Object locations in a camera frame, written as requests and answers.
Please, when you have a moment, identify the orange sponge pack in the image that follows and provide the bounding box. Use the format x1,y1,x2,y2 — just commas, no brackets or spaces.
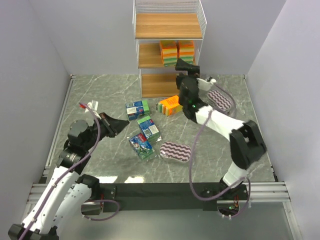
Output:
177,40,195,64
155,95,183,116
159,40,178,67

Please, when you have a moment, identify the blue green sponge pack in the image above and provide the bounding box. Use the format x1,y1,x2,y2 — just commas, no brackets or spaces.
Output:
128,133,155,161
125,100,150,121
137,115,161,143

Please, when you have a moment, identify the purple wavy sponge pack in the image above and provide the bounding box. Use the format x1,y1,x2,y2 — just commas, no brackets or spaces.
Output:
159,141,192,163
207,89,234,115

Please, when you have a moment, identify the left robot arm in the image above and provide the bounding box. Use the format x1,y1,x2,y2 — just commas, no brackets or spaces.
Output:
8,112,129,240

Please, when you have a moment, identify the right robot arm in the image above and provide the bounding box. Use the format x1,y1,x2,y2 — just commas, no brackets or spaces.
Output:
175,58,267,202

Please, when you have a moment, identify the middle wooden shelf board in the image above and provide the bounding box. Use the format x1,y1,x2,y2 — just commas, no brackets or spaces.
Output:
137,41,197,70

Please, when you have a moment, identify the top wooden shelf board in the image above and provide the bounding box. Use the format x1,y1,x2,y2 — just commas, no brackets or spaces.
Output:
135,13,203,40

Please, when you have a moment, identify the black base beam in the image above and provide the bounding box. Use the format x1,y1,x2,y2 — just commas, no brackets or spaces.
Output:
99,181,251,213

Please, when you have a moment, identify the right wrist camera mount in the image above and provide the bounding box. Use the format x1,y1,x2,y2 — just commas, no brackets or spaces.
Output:
197,76,217,92

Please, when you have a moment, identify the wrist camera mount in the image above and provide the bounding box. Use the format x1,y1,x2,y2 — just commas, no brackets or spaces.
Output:
79,100,99,113
197,76,217,92

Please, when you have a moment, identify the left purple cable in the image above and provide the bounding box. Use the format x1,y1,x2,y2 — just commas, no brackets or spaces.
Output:
18,102,121,240

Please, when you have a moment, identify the purple cable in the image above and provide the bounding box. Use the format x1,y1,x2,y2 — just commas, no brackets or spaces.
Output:
188,83,251,220
18,102,121,240

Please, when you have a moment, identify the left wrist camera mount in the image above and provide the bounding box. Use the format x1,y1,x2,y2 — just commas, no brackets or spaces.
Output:
79,100,99,113

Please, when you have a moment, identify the white wire shelf rack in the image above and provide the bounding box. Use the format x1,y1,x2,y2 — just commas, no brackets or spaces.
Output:
132,0,207,99

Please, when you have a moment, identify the left aluminium rail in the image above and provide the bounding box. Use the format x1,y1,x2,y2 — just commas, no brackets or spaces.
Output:
24,74,77,213

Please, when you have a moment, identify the aluminium rail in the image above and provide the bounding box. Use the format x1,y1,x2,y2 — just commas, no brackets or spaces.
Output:
24,74,77,213
217,164,292,205

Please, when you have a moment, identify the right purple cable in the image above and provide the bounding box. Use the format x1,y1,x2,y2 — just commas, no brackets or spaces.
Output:
188,83,251,220

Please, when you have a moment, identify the right aluminium rail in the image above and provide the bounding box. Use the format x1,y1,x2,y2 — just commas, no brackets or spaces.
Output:
217,164,292,205

